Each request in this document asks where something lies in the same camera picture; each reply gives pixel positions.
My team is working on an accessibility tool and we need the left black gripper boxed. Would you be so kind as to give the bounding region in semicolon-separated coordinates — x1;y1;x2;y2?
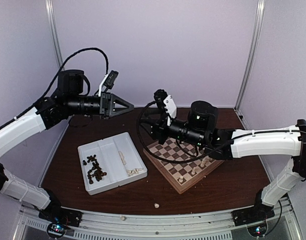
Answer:
66;91;134;119

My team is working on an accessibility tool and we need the light chess queen piece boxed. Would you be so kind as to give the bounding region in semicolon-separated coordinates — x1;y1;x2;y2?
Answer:
191;167;196;176

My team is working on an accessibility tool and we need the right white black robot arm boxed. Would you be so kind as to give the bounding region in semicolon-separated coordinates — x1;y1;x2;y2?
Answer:
145;97;306;221

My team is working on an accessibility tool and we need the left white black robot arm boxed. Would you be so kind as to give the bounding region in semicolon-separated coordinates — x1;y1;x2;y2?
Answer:
0;69;134;222

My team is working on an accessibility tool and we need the wooden chess board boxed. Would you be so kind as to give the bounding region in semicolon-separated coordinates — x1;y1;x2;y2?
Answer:
144;138;223;194

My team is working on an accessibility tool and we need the pile of light chess pieces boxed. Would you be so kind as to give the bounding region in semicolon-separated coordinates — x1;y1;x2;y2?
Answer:
118;151;144;177

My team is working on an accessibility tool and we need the pile of dark chess pieces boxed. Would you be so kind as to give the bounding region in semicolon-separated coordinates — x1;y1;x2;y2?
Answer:
82;154;107;185

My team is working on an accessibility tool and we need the right controller board with LEDs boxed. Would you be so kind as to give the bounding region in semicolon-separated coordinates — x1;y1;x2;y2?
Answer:
247;225;268;238

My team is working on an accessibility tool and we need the controller board with leds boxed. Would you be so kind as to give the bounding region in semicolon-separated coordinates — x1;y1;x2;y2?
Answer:
46;223;66;239
247;225;268;238

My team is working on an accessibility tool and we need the left controller board with LEDs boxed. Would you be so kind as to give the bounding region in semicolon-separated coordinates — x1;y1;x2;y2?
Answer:
46;223;66;239

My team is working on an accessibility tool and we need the white plastic compartment tray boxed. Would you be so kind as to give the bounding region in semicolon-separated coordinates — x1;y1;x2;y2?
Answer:
77;132;148;196

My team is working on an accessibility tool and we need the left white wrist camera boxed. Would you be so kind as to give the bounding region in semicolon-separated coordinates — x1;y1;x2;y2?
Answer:
95;70;119;97

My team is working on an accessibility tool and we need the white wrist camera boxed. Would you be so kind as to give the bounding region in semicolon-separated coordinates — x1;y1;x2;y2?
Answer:
95;70;119;97
154;89;177;127

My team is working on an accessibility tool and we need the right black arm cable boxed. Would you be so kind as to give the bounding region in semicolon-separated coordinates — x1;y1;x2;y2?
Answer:
137;101;233;163

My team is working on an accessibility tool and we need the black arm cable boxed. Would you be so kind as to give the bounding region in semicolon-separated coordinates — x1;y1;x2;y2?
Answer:
12;47;110;121
137;101;233;163

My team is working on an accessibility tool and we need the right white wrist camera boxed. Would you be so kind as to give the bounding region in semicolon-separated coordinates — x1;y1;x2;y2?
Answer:
154;89;177;127

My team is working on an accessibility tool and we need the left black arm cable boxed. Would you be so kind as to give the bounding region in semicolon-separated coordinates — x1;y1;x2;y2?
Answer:
12;47;110;121

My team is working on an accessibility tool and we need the left aluminium frame post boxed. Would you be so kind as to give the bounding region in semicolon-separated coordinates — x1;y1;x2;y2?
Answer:
45;0;63;67

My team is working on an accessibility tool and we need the aluminium frame post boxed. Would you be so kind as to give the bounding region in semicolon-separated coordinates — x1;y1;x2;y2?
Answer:
234;0;265;116
45;0;63;67

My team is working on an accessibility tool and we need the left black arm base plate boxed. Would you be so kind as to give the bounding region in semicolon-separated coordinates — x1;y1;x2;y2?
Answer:
38;208;82;227

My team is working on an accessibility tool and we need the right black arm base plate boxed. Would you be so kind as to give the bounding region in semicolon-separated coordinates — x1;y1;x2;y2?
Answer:
231;207;275;227

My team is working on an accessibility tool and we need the front aluminium frame rail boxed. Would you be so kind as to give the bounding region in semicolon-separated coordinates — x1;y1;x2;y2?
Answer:
11;196;306;240

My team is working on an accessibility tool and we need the right aluminium frame post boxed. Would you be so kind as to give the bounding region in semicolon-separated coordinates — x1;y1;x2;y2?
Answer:
234;0;265;116

